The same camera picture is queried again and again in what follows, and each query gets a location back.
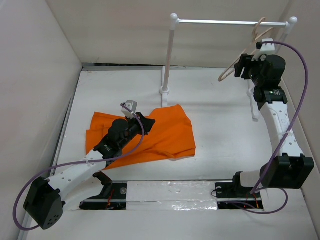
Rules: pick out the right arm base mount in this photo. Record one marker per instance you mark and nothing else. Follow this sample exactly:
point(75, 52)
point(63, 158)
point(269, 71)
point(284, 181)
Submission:
point(231, 195)

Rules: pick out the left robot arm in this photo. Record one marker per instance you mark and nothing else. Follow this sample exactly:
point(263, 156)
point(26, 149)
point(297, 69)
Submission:
point(47, 197)

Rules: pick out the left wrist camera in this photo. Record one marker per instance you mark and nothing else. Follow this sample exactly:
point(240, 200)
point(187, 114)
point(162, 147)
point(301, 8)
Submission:
point(128, 108)

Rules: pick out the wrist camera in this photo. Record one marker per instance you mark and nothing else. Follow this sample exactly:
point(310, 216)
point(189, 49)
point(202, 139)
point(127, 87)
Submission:
point(265, 49)
point(128, 108)

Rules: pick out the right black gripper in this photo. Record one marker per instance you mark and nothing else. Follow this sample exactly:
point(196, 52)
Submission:
point(246, 60)

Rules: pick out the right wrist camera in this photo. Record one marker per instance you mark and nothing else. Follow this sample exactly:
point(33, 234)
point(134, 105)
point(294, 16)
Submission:
point(265, 49)

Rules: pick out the orange trousers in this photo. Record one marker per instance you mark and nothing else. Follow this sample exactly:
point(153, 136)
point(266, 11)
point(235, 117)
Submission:
point(171, 137)

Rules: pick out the wooden clothes hanger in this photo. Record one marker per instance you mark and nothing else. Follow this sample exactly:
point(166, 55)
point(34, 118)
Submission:
point(255, 36)

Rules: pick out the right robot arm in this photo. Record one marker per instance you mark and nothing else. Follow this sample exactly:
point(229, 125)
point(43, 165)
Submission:
point(288, 167)

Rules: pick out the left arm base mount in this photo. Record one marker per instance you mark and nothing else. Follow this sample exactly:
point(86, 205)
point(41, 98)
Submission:
point(112, 197)

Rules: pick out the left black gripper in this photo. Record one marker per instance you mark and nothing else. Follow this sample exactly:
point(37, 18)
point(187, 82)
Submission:
point(145, 123)

